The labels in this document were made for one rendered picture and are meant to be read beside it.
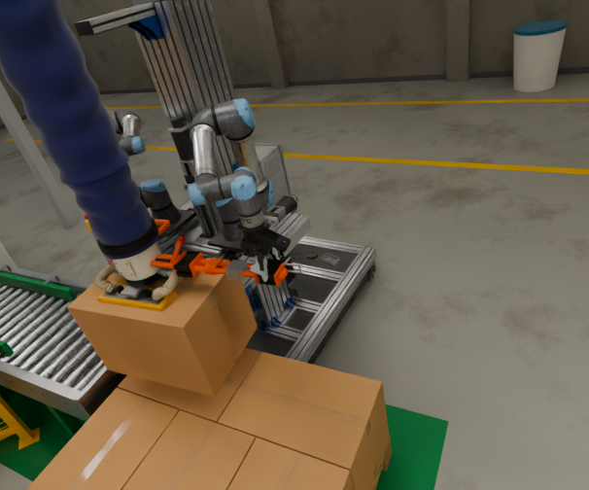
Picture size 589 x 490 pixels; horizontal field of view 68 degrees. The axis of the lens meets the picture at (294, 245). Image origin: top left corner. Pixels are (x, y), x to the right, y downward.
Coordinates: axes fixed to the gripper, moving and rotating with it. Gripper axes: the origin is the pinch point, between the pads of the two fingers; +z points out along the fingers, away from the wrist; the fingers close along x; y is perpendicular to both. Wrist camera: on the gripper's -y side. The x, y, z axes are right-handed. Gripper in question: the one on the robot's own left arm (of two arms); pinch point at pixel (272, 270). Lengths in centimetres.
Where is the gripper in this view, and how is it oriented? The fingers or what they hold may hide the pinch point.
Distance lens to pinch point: 152.6
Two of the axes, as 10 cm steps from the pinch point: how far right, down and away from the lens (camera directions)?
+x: -3.8, 5.9, -7.1
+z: 1.9, 8.0, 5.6
